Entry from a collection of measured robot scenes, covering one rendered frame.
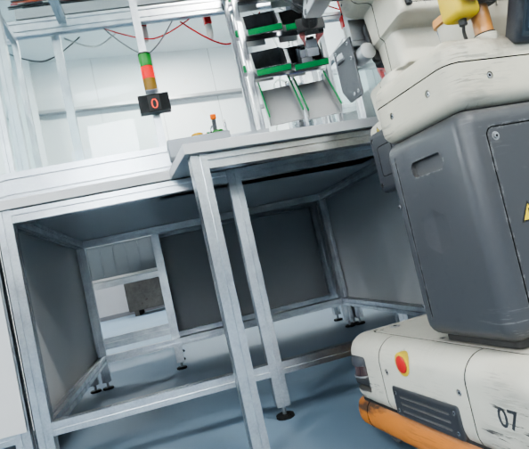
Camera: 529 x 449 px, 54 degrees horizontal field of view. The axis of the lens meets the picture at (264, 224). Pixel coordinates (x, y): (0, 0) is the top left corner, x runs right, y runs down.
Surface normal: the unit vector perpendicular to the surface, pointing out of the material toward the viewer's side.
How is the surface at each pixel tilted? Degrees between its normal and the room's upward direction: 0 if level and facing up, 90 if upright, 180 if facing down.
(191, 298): 90
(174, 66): 90
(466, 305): 90
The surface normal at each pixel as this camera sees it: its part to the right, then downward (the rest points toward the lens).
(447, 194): -0.93, 0.19
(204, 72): 0.29, -0.12
